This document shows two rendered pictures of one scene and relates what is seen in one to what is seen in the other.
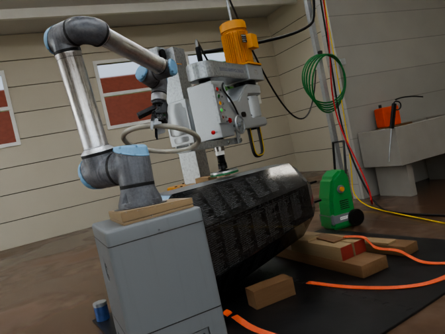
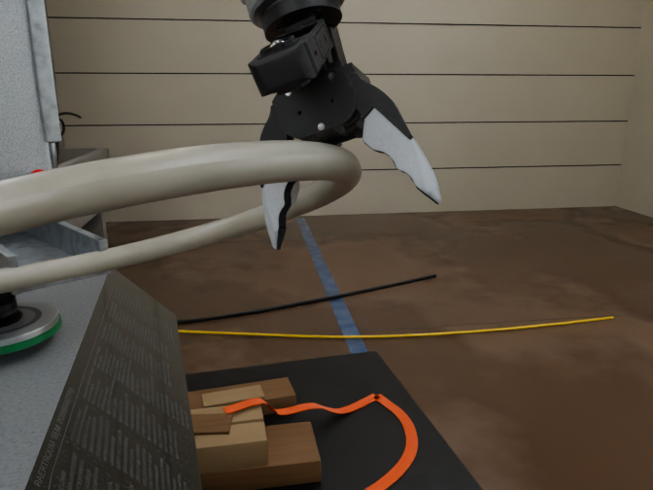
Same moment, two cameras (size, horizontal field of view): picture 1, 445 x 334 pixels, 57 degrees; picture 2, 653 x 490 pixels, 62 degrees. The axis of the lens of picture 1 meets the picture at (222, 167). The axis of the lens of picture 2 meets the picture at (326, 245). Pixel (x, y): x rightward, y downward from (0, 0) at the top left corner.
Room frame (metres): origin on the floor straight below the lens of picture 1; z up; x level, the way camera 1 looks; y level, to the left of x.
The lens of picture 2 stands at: (2.22, 0.78, 1.32)
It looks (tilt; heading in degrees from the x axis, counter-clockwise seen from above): 16 degrees down; 286
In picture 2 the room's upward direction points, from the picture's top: straight up
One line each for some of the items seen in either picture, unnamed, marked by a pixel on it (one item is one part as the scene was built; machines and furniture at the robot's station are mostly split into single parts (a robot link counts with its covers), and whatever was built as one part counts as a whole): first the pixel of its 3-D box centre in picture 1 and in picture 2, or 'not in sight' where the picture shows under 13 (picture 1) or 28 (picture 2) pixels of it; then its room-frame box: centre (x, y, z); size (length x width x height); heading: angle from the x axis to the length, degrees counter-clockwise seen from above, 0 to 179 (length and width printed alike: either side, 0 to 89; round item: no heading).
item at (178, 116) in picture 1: (204, 116); not in sight; (3.87, 0.07, 1.37); 0.74 x 0.34 x 0.25; 67
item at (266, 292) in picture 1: (270, 291); not in sight; (2.66, -0.14, 0.07); 0.30 x 0.12 x 0.12; 113
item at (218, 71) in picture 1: (226, 76); not in sight; (3.42, -0.18, 1.62); 0.96 x 0.25 x 0.17; 149
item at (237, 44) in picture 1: (238, 45); not in sight; (3.68, -0.36, 1.90); 0.31 x 0.28 x 0.40; 59
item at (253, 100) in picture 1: (249, 108); not in sight; (3.69, -0.34, 1.35); 0.19 x 0.19 x 0.20
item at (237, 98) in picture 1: (238, 113); not in sight; (3.45, -0.22, 1.31); 0.74 x 0.23 x 0.49; 149
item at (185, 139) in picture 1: (185, 122); not in sight; (3.95, 0.25, 1.36); 0.35 x 0.35 x 0.41
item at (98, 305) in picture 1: (101, 310); not in sight; (2.97, 1.08, 0.08); 0.10 x 0.10 x 0.13
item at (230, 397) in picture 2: (377, 241); (232, 396); (3.16, -1.06, 0.10); 0.25 x 0.10 x 0.01; 35
